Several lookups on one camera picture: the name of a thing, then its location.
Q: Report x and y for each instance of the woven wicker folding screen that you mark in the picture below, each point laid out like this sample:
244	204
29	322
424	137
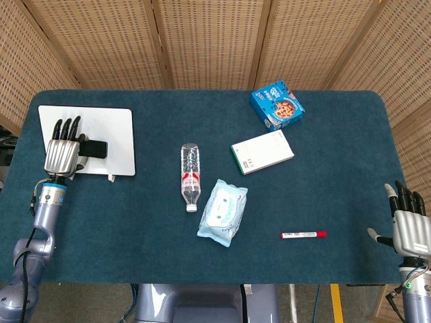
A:
208	40

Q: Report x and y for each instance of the dark blue table mat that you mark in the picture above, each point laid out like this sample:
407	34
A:
303	195

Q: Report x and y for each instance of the light blue wet wipe pack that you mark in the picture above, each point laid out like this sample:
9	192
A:
222	212

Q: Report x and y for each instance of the red white marker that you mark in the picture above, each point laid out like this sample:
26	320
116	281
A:
303	234

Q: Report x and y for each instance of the white flat cardboard box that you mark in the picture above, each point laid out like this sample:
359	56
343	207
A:
262	151

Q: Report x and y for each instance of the blue cookie box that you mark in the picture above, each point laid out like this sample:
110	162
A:
277	106

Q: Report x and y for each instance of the clear plastic water bottle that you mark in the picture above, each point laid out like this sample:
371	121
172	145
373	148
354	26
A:
191	175

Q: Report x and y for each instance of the black eraser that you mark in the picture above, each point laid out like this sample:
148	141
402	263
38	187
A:
96	149

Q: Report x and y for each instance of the grey-blue robot torso base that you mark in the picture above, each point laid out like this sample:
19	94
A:
202	303

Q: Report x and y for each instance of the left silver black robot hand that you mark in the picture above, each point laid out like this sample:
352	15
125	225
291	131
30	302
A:
62	156

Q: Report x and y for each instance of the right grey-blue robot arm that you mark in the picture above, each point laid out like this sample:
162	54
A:
417	296

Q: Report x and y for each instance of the white board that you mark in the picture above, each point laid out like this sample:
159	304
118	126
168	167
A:
114	128

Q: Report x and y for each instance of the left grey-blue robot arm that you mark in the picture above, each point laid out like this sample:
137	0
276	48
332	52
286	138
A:
40	222

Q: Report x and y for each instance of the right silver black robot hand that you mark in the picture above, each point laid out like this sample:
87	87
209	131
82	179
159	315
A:
410	232

